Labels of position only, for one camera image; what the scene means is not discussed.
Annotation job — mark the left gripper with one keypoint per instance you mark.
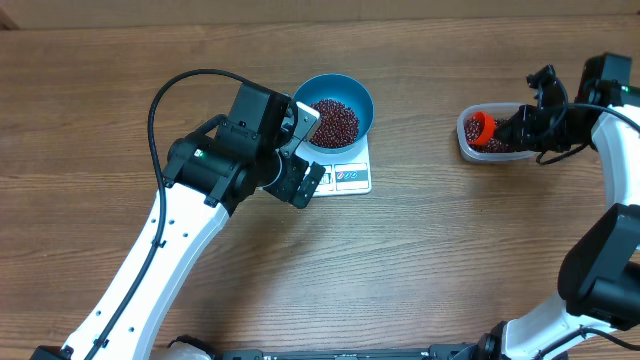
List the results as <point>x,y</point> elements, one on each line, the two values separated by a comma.
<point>297,169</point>

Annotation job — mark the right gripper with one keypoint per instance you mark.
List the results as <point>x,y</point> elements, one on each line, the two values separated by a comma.
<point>524,125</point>

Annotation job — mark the red measuring scoop blue handle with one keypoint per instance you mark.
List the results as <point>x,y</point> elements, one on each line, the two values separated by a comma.
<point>488,127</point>

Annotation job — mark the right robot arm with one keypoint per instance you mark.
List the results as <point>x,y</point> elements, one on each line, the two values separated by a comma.
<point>598,284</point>

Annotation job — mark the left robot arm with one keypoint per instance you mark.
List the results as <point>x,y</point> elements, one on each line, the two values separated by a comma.
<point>209,173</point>

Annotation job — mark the white digital kitchen scale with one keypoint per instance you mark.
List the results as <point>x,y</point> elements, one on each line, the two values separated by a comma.
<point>347,171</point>

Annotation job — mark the red beans in bowl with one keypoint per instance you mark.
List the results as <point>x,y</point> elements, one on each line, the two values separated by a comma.
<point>339,125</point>

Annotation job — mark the blue metal bowl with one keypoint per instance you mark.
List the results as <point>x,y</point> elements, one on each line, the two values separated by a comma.
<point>344,89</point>

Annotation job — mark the clear plastic container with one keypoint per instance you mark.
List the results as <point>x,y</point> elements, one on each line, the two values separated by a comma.
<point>499,110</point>

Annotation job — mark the red azuki beans in container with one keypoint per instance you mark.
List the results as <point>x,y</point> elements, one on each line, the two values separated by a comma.
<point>473,128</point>

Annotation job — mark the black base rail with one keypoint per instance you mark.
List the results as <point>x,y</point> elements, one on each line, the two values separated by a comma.
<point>350,354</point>

